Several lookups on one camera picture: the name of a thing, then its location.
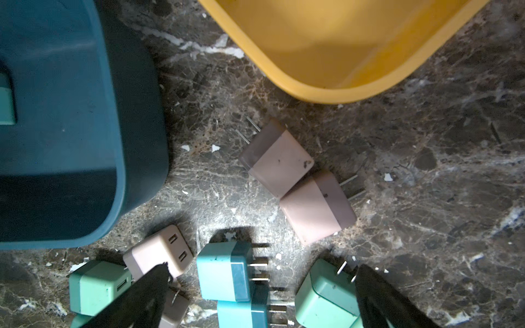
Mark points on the teal storage box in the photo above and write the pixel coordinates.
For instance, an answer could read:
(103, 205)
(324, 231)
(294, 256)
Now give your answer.
(88, 143)

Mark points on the green plug lower left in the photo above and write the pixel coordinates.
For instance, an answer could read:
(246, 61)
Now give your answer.
(80, 320)

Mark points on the green plug right inner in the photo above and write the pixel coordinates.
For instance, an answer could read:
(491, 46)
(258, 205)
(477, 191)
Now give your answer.
(327, 297)

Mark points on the blue plug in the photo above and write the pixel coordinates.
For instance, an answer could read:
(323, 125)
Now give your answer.
(229, 271)
(252, 313)
(7, 108)

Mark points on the yellow storage box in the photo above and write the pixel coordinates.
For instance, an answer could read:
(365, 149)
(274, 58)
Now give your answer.
(333, 52)

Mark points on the green plug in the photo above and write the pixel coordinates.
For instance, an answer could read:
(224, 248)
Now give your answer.
(327, 297)
(95, 285)
(80, 320)

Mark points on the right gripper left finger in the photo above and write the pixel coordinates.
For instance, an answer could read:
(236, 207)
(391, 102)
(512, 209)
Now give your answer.
(140, 306)

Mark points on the green plug upper left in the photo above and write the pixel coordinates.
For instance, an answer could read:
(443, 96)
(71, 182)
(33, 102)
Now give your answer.
(95, 285)

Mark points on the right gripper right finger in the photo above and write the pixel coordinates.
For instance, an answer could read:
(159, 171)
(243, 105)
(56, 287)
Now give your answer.
(382, 305)

